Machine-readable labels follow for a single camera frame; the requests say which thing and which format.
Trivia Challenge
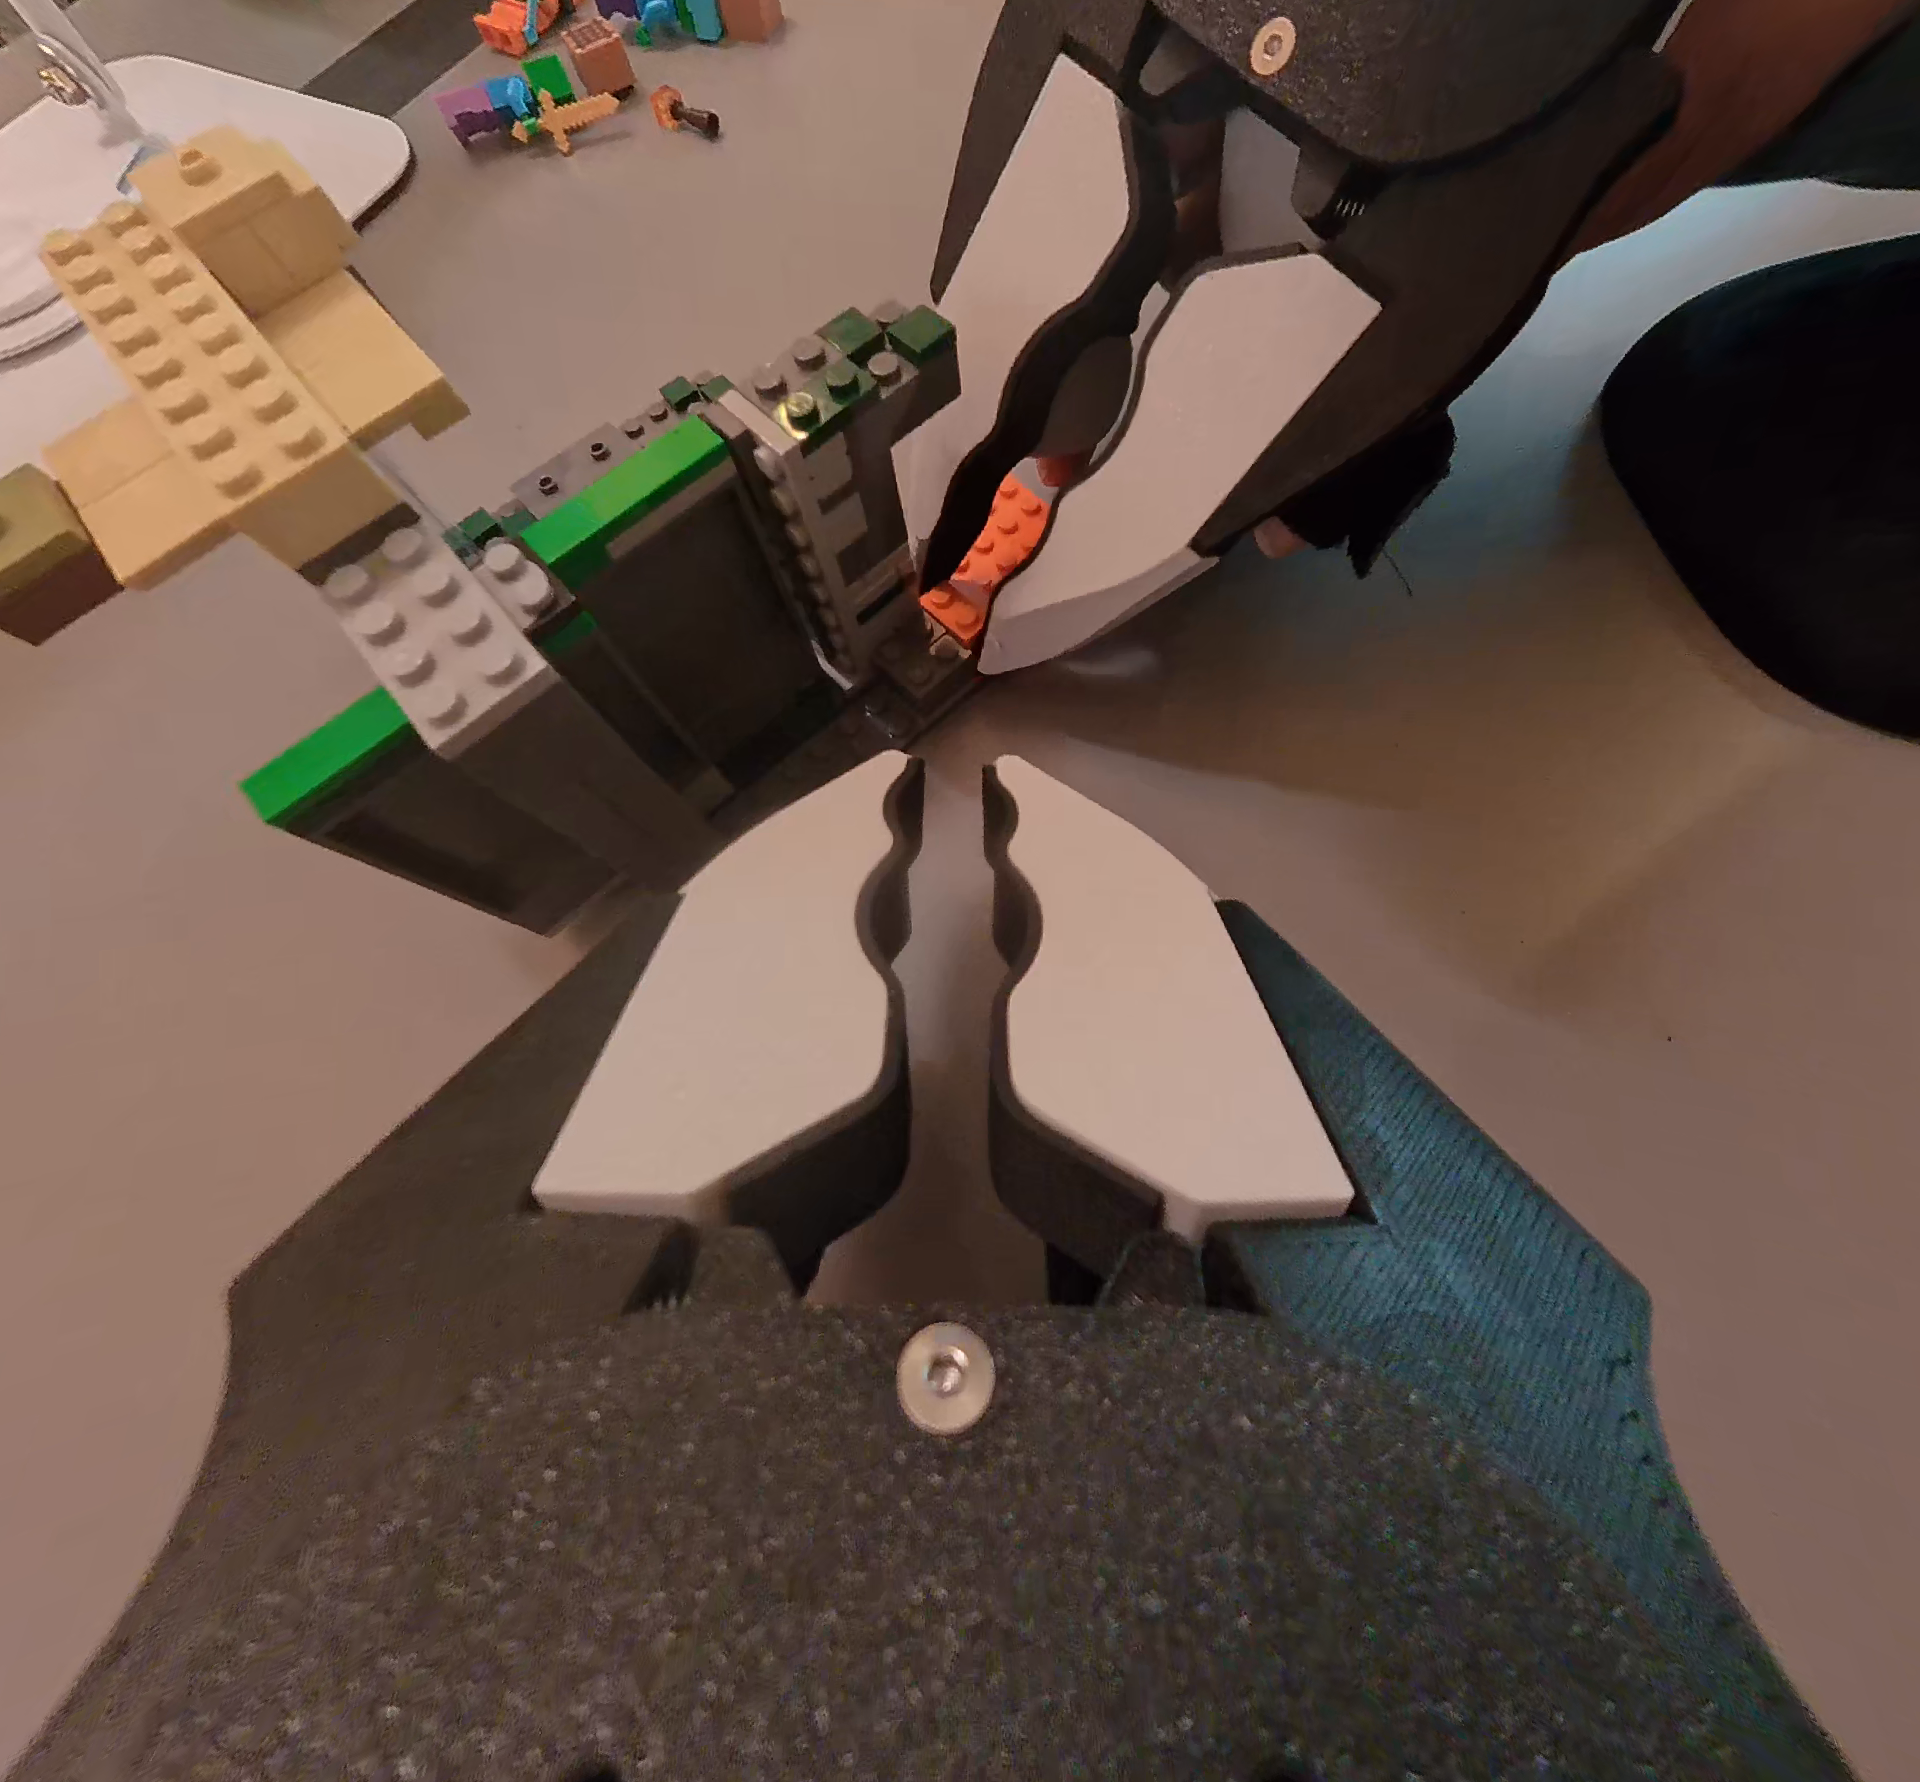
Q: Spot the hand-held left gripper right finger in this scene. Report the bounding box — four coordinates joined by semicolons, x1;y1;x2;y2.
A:
981;754;1358;1237

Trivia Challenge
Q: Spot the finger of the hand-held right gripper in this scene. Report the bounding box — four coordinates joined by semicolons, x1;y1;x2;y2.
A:
974;245;1384;682
912;53;1178;599

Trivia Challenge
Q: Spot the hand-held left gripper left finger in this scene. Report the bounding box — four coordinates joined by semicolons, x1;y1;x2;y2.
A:
529;748;923;1218

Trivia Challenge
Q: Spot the brick building model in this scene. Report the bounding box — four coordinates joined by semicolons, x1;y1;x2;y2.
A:
0;124;1059;936

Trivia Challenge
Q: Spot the person's right forearm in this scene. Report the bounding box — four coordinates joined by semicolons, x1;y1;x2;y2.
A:
1693;0;1920;201

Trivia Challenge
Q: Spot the person's right hand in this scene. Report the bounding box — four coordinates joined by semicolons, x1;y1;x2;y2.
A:
1561;0;1790;256

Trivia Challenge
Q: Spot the pile of small brick figures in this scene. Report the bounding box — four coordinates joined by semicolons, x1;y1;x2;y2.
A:
435;0;789;159

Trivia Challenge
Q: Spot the black mesh office chair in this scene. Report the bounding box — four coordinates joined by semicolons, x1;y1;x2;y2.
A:
1597;237;1920;742

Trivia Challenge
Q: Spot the white book stand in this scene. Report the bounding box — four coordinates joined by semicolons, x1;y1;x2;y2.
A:
0;0;415;365

